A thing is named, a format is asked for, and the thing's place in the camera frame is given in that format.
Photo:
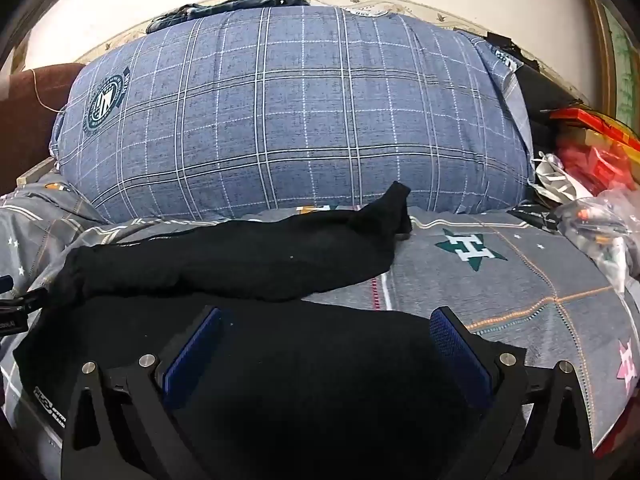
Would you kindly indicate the brown headboard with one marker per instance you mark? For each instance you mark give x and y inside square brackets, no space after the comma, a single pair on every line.
[25,125]

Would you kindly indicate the red packets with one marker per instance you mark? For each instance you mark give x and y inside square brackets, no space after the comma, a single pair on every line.
[595,155]

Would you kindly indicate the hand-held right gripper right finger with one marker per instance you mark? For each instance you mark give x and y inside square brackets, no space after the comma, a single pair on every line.
[462,360]

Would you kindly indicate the framed wall picture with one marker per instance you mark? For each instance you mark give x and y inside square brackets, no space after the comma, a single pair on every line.
[620,60]

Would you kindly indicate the dark clothing pile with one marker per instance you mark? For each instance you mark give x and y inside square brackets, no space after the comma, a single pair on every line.
[200,12]

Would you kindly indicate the blue striped pillow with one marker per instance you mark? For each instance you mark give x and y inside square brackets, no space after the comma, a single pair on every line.
[300,110]

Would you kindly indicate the black pants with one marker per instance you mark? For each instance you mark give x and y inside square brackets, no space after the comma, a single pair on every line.
[225,260]

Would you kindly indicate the white silver wrapper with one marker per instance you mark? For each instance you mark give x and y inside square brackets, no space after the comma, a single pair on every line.
[557,180]

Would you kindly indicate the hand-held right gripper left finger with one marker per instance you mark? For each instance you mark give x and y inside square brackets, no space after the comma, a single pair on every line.
[192,355]

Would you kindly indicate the black bag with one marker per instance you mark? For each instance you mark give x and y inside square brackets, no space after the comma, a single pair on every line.
[542,92]

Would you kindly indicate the clear plastic bag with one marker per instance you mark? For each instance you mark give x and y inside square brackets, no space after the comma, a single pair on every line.
[600,230]

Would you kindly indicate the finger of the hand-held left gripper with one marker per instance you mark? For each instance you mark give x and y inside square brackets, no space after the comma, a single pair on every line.
[4,283]

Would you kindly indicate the grey printed bed sheet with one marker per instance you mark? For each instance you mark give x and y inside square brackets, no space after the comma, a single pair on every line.
[500,290]

